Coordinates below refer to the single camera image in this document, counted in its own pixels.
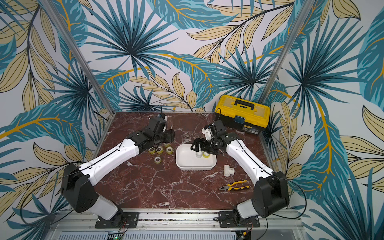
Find yellow tape roll three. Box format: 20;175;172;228
166;146;174;155

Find yellow tape roll two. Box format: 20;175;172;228
156;146;164;154

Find yellow tape roll six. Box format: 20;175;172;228
202;152;211;159

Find yellow tape roll four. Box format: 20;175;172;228
148;147;156;154

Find white plastic storage box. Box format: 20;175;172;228
176;144;217;171

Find yellow tape roll five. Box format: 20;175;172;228
154;157;162;164

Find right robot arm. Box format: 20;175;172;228
191;133;290;219

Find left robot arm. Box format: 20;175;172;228
61;129;175;225

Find white PVC pipe fitting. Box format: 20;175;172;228
224;165;235;177

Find yellow black toolbox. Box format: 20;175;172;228
215;95;271;135

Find yellow black pliers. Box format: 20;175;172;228
219;180;251;191

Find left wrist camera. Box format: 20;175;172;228
147;114;168;135

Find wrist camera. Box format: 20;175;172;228
147;114;168;135
202;120;227;141

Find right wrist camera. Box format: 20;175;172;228
202;120;227;141

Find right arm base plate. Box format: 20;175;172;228
214;211;260;228

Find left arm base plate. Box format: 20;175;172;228
95;212;140;229

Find aluminium front rail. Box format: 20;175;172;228
44;209;309;240

